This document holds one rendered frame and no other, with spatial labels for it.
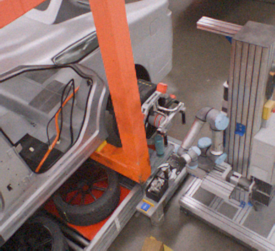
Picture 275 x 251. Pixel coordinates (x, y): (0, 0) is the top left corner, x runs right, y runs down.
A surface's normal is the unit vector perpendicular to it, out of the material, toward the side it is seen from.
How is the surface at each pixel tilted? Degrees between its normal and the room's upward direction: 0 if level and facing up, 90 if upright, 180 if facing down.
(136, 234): 0
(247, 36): 0
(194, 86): 0
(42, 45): 31
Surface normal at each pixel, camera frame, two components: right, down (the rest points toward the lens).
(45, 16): -0.49, 0.04
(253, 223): -0.12, -0.72
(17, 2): 0.81, 0.32
